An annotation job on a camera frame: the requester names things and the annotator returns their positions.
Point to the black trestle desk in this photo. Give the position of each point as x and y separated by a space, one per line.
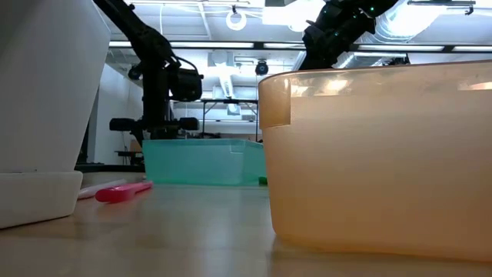
230 101

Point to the orange translucent plastic bin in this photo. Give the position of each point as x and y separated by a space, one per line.
376 165

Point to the magenta pen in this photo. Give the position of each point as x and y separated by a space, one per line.
123 191

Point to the black round ceiling fixture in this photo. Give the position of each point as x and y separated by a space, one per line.
133 73
261 68

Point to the black aluminium table frame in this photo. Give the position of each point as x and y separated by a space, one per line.
104 168

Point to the light pink pen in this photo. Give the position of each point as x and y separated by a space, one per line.
92 190

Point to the white hexagonal plant pot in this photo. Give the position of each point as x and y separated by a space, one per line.
46 96

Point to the green translucent plastic bin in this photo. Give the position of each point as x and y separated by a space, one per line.
200 161

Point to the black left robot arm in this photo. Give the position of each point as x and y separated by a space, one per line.
142 34

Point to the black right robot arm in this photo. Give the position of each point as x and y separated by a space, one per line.
384 5

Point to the long ceiling light strip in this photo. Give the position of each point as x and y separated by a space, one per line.
215 45

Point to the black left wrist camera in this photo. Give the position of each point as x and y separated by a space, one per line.
186 86

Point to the green pen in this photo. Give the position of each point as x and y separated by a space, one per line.
263 180

